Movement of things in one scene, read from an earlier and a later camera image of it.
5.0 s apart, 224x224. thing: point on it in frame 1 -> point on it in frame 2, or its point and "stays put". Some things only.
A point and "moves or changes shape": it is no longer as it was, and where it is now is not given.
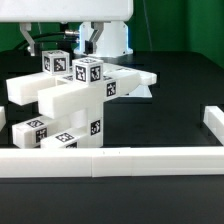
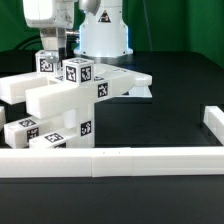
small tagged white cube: (56, 61) moves or changes shape
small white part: (28, 134) moves or changes shape
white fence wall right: (213, 118) stays put
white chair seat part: (86, 124) moves or changes shape
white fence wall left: (2, 117) stays put
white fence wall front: (112, 162) stays put
